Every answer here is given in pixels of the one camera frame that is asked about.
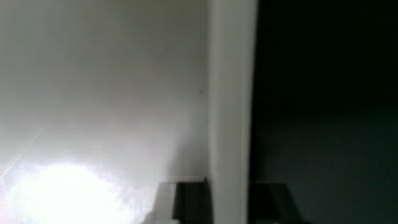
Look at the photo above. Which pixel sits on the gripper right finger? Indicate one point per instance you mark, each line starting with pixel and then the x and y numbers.
pixel 273 207

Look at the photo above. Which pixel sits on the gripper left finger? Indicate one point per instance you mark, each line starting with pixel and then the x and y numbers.
pixel 184 203

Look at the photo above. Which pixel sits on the white square tabletop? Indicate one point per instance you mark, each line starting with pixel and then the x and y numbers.
pixel 126 108

